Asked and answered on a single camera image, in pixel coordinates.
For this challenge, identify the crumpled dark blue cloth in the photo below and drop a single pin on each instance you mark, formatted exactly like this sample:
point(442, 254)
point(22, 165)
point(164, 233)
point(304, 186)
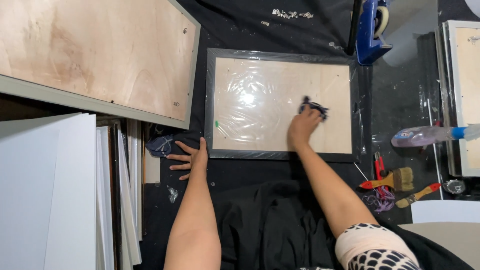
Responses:
point(160, 145)

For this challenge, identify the person's patterned sleeve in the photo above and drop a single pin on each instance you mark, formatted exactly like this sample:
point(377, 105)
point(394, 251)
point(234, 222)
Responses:
point(375, 247)

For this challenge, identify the large grey frame wooden back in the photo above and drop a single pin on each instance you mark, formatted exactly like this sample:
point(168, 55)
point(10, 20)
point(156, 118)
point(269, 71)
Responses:
point(97, 56)

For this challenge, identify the dark blue cleaning cloth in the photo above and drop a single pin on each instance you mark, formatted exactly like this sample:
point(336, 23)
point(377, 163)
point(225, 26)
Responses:
point(314, 107)

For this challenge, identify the black cloth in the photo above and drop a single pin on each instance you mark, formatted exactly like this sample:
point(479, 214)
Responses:
point(273, 225)

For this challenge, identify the black plastic-wrapped picture frame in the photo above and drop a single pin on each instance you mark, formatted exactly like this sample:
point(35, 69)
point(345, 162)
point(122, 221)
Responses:
point(281, 105)

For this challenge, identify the clear tape roll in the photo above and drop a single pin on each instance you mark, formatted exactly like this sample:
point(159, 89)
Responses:
point(453, 186)

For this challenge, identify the white board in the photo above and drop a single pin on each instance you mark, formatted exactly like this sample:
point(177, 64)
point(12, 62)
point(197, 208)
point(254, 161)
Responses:
point(445, 211)

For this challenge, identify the red utility knife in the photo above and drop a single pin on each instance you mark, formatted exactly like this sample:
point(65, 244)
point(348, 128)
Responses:
point(379, 167)

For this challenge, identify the beige board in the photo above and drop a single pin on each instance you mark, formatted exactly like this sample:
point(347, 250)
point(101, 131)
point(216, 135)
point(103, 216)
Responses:
point(450, 242)

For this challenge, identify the crumpled clear plastic scrap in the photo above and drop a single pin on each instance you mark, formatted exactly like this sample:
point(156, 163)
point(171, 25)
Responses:
point(172, 194)

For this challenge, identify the person's right hand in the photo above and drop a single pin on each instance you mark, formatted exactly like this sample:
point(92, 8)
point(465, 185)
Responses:
point(303, 125)

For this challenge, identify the person's right fingers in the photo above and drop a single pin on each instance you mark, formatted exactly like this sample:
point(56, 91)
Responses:
point(313, 113)

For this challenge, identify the stack of white boards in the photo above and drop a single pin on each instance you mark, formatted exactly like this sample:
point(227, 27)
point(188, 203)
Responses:
point(67, 195)

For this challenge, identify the white frame wooden back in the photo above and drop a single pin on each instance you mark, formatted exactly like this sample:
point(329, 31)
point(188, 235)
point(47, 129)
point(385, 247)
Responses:
point(465, 93)

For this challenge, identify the blue tape dispenser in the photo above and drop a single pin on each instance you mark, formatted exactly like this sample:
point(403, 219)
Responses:
point(370, 33)

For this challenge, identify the person's left hand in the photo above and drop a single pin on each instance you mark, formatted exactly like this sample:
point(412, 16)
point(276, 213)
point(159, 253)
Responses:
point(195, 159)

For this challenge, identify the pile of small metal hangers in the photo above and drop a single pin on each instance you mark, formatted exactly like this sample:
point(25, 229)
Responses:
point(291, 14)

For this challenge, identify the purple spray bottle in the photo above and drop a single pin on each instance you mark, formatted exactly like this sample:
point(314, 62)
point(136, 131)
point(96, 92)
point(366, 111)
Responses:
point(431, 135)

